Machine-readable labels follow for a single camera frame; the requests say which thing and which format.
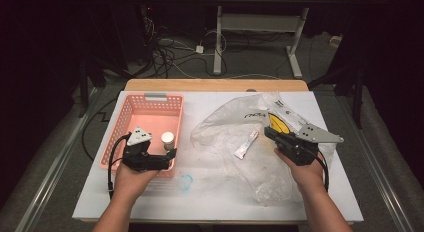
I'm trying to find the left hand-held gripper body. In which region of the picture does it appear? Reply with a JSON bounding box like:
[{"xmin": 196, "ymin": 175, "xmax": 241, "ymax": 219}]
[{"xmin": 121, "ymin": 126, "xmax": 172, "ymax": 173}]

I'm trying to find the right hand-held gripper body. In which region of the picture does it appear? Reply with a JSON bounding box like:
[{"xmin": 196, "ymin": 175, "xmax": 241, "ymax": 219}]
[{"xmin": 273, "ymin": 123, "xmax": 345, "ymax": 167}]

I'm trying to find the white jar with green label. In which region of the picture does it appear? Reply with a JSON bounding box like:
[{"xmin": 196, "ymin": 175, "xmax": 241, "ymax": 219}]
[{"xmin": 160, "ymin": 131, "xmax": 176, "ymax": 152}]

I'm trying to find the white ointment tube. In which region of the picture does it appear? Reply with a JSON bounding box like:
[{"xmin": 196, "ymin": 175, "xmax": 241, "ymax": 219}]
[{"xmin": 233, "ymin": 130, "xmax": 260, "ymax": 161}]

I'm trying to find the white printed plastic bag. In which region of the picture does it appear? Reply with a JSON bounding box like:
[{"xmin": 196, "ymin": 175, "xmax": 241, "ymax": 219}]
[{"xmin": 190, "ymin": 91, "xmax": 338, "ymax": 207}]

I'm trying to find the pink perforated plastic basket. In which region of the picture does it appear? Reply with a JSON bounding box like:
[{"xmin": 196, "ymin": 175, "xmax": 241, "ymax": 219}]
[{"xmin": 99, "ymin": 92, "xmax": 185, "ymax": 179}]

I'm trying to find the person's left hand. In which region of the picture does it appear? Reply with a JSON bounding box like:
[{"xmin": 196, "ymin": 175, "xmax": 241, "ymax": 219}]
[{"xmin": 113, "ymin": 162, "xmax": 160, "ymax": 197}]

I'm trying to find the person's right hand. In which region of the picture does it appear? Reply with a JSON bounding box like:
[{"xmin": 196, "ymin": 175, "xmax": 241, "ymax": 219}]
[{"xmin": 274, "ymin": 147, "xmax": 327, "ymax": 195}]

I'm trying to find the black metal stand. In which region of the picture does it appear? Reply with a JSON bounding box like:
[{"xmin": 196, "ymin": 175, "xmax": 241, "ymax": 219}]
[
  {"xmin": 308, "ymin": 60, "xmax": 366, "ymax": 130},
  {"xmin": 77, "ymin": 56, "xmax": 109, "ymax": 119}
]

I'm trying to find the left hand-held gripper black cable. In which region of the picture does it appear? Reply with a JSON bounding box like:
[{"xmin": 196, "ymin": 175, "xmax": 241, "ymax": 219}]
[{"xmin": 106, "ymin": 133, "xmax": 133, "ymax": 200}]

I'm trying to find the hand-held gripper black cable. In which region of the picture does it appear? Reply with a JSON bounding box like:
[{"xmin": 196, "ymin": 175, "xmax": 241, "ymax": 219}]
[
  {"xmin": 106, "ymin": 133, "xmax": 133, "ymax": 200},
  {"xmin": 314, "ymin": 149, "xmax": 331, "ymax": 193}
]

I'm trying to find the right hand-held gripper black cable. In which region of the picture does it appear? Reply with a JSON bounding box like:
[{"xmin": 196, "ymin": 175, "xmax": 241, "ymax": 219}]
[{"xmin": 314, "ymin": 149, "xmax": 331, "ymax": 193}]

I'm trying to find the black floor cable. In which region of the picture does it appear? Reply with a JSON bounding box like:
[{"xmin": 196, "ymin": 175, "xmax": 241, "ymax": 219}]
[{"xmin": 81, "ymin": 97, "xmax": 118, "ymax": 162}]

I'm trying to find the tangle of floor cables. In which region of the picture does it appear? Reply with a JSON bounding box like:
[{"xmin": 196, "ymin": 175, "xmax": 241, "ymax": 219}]
[{"xmin": 141, "ymin": 16, "xmax": 228, "ymax": 80}]

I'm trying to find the white metal desk frame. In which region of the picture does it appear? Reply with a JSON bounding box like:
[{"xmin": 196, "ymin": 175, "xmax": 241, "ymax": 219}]
[{"xmin": 213, "ymin": 5, "xmax": 309, "ymax": 80}]

